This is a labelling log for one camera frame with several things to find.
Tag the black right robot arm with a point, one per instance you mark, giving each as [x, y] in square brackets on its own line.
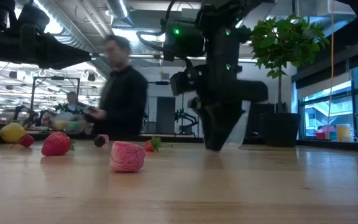
[222, 46]

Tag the black background robot rig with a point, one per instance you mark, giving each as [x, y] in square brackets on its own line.
[183, 119]

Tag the white mug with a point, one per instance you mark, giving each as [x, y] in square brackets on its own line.
[351, 139]

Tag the long ceiling light tube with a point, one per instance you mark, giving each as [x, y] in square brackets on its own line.
[141, 56]

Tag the black rig frame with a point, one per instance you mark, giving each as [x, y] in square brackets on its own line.
[54, 77]

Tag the clear plastic tupperware container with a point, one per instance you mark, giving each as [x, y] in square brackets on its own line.
[239, 130]

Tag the red strawberry with leaves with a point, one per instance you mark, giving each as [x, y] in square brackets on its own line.
[148, 146]
[56, 143]

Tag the small black mouse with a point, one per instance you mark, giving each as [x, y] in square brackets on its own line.
[254, 134]

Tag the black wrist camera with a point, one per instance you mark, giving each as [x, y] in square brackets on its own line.
[33, 17]
[183, 42]

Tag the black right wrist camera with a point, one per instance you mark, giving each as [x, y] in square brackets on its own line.
[183, 42]

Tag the yellow cylinder container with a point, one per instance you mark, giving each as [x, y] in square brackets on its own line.
[343, 132]

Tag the yellow lemon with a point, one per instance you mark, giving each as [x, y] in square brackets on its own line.
[12, 133]

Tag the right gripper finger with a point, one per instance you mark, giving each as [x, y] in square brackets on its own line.
[211, 124]
[230, 121]

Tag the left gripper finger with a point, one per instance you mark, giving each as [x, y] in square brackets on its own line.
[57, 45]
[61, 62]

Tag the green leafy plant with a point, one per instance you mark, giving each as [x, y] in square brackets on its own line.
[287, 40]

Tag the silver ceiling duct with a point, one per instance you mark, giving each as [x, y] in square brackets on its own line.
[118, 9]
[73, 31]

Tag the red cherry with stem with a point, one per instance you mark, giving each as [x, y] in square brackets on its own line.
[26, 140]

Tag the dark grey door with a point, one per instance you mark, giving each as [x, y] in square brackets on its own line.
[165, 115]

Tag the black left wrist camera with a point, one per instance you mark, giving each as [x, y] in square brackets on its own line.
[33, 17]

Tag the black plant pot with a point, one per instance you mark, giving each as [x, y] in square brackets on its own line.
[280, 130]

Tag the person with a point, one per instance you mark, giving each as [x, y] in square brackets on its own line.
[123, 99]
[72, 99]

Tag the black panel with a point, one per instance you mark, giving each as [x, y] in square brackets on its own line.
[256, 121]

